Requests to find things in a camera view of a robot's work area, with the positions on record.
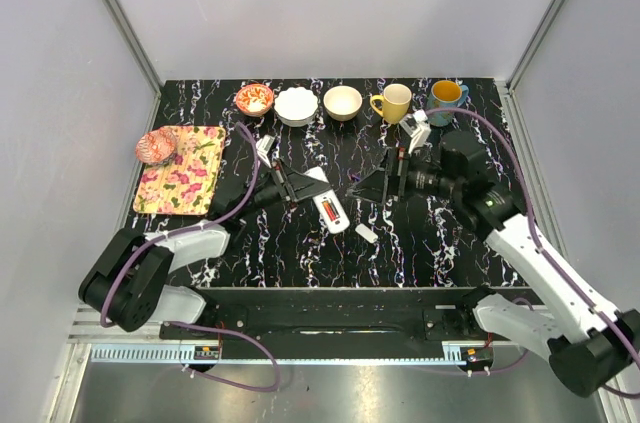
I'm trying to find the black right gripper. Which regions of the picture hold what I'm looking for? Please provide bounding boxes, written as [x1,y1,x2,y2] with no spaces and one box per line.
[348,146,461,205]

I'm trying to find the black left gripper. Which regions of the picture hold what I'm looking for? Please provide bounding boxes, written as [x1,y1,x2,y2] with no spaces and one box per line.
[236,158,331,220]

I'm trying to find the white remote control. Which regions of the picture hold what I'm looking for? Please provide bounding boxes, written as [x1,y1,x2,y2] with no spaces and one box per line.
[313,187,350,234]

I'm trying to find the red orange battery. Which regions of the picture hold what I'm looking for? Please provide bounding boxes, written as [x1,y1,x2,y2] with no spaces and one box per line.
[321,199,340,223]

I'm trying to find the white battery cover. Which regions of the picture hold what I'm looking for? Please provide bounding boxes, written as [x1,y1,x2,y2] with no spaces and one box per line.
[355,223,378,244]

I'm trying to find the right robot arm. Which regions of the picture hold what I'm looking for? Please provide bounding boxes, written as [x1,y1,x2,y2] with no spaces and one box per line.
[347,131,639,397]

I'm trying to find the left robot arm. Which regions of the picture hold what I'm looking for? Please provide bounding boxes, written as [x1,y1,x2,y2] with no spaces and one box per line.
[78,160,331,339]

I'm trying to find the white scalloped bowl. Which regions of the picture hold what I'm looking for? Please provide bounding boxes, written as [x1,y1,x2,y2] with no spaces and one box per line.
[274,87,318,128]

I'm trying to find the yellow mug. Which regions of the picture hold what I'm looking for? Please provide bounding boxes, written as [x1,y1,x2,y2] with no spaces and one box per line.
[370,83,412,124]

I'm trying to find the cream round bowl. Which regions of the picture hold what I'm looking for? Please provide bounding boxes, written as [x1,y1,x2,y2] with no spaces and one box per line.
[323,85,362,122]

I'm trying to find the red patterned small bowl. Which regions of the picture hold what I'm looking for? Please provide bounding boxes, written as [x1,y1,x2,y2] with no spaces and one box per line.
[234,83,274,117]

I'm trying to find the floral rectangular tray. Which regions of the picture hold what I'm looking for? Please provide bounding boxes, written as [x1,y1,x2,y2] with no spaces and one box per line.
[132,125,226,216]

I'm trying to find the blue butterfly mug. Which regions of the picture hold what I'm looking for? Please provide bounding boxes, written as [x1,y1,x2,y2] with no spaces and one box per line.
[427,80,469,127]

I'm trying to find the pink patterned bowl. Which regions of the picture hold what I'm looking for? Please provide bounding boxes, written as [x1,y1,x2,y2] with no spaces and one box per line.
[135,127,177,165]

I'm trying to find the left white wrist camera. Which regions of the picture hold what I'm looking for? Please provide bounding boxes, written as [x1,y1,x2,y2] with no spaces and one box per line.
[256,135,275,168]

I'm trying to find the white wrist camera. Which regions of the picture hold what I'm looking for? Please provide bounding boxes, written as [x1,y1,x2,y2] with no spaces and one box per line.
[256,135,275,168]
[399,110,431,154]

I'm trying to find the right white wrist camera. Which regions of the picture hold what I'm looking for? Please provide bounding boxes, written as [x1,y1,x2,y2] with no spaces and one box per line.
[399,110,431,154]

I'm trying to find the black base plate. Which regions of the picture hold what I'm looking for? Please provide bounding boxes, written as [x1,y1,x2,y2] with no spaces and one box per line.
[158,286,516,362]

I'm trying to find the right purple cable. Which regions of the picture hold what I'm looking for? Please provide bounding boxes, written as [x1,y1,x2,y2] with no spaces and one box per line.
[424,107,640,400]

